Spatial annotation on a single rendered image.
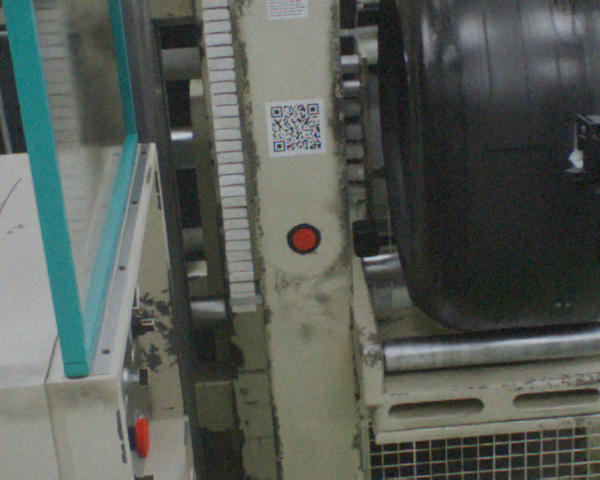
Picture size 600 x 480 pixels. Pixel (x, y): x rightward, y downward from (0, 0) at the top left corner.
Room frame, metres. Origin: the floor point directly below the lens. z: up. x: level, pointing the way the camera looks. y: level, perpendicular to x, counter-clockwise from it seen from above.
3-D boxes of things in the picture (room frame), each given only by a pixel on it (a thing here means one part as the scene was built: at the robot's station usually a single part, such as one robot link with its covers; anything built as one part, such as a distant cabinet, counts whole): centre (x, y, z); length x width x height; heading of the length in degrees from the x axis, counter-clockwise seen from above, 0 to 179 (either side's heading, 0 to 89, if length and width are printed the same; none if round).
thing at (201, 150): (2.43, 0.17, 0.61); 0.33 x 0.06 x 0.86; 1
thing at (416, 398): (1.47, -0.26, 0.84); 0.36 x 0.09 x 0.06; 91
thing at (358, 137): (1.99, -0.03, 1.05); 0.20 x 0.15 x 0.30; 91
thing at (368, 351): (1.61, -0.08, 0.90); 0.40 x 0.03 x 0.10; 1
